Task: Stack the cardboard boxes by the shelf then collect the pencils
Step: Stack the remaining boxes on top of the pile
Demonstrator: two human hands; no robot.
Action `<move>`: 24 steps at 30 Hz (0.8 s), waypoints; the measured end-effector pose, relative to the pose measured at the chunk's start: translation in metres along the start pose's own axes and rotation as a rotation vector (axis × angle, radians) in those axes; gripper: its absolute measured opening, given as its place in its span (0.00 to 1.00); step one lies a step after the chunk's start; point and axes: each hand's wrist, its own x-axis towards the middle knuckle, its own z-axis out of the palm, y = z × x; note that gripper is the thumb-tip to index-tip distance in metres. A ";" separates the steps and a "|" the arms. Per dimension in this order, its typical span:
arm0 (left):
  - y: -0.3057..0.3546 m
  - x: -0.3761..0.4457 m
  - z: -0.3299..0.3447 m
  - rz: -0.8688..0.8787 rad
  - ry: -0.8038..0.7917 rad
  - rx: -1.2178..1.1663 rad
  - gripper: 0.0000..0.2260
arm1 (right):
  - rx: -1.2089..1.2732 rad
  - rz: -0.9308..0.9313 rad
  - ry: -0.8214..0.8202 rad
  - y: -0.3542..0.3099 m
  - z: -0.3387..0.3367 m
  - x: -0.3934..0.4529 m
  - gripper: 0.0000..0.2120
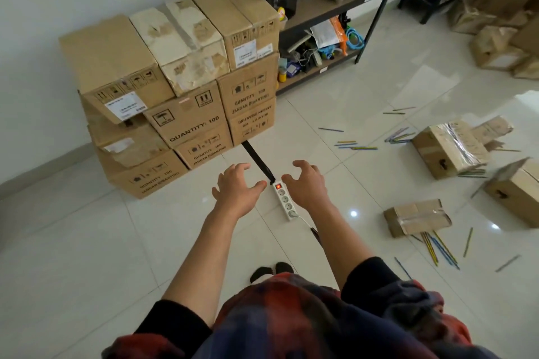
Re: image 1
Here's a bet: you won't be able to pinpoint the person's right hand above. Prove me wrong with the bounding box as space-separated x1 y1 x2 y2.
281 160 334 217

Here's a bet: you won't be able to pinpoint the person's left hand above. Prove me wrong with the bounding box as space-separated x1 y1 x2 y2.
211 163 268 221

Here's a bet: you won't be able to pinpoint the person's left forearm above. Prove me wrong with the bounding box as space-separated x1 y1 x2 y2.
162 205 257 328

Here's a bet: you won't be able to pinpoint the person's right forearm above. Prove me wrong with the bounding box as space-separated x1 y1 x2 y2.
301 202 376 293

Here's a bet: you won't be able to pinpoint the white power strip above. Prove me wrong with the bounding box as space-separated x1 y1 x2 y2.
272 181 301 222

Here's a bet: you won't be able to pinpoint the scattered coloured sticks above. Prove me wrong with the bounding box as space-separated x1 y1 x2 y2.
318 106 523 282

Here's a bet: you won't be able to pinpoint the person's black left sock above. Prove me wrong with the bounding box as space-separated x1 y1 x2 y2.
250 266 275 284

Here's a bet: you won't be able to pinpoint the stack of printed cardboard boxes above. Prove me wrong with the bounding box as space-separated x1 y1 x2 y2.
58 0 282 200

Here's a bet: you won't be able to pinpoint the black right sleeve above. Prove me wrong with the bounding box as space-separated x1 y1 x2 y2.
340 256 406 314

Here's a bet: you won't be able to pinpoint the black sleeve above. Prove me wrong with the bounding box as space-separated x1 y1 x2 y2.
340 256 406 314
134 299 214 349

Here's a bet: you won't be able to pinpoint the flattened taped cardboard box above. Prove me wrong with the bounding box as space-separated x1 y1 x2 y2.
383 199 453 239

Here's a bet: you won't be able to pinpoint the red plaid garment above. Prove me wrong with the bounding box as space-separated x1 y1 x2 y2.
101 272 501 359

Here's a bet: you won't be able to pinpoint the white paper pouch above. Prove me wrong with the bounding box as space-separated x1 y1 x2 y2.
310 20 340 50

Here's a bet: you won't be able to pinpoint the orange plastic packet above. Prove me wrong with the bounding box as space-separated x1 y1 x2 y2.
330 17 350 57

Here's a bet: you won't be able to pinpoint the black left sleeve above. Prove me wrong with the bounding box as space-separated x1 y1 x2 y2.
134 299 214 349

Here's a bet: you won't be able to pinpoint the cardboard box with clear tape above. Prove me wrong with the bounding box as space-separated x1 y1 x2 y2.
412 121 492 181

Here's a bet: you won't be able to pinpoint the black metal shelf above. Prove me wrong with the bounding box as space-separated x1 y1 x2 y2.
227 0 397 96

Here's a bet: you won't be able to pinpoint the black desk organizer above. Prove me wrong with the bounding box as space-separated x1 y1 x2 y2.
276 0 299 19

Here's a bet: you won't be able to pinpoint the open cardboard box flaps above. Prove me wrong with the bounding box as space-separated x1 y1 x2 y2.
471 115 515 152

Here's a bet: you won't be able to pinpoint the pile of opened cardboard boxes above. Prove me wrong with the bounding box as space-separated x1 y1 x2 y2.
446 0 539 81

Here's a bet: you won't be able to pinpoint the black floor cable cover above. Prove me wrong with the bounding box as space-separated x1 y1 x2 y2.
241 140 277 185

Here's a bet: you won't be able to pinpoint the blue coiled cable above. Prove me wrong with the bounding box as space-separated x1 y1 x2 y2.
344 26 365 53

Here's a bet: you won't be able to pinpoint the cardboard box with handle slot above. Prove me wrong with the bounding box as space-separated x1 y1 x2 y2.
483 157 539 229

